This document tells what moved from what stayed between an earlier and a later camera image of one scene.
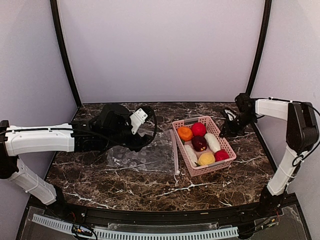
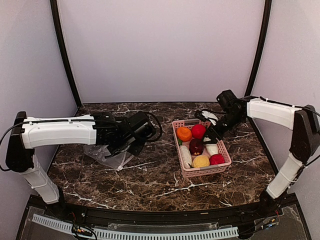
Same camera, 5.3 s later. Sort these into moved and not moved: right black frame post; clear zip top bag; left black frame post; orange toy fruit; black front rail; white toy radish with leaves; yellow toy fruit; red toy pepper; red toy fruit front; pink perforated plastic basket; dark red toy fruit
Moved: white toy radish with leaves; pink perforated plastic basket; clear zip top bag; red toy fruit front; dark red toy fruit; yellow toy fruit
Not moved: black front rail; left black frame post; red toy pepper; orange toy fruit; right black frame post
